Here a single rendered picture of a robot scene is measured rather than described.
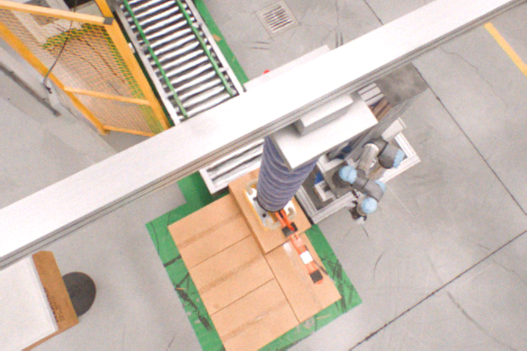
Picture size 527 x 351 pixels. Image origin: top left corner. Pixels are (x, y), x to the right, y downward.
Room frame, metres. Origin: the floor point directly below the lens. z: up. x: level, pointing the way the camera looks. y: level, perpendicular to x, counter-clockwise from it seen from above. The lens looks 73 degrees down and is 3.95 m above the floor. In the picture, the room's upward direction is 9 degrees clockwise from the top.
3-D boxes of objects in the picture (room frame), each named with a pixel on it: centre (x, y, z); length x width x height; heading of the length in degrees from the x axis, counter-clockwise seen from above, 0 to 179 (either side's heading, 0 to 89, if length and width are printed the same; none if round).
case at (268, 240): (0.49, -0.10, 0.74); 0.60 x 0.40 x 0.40; 38
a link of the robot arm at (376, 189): (0.52, -0.64, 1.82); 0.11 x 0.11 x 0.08; 65
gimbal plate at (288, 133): (0.50, -0.11, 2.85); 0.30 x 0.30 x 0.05; 38
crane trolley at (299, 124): (0.50, -0.11, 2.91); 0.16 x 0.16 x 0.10; 38
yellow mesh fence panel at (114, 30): (1.14, 1.30, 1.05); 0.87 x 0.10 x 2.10; 90
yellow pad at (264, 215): (0.44, -0.03, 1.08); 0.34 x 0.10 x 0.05; 39
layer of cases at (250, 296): (0.07, -0.05, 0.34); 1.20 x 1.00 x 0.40; 38
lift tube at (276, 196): (0.50, -0.11, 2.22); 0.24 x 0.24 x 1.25
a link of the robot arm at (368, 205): (0.43, -0.61, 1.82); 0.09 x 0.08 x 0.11; 155
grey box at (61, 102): (0.82, 1.30, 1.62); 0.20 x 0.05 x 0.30; 38
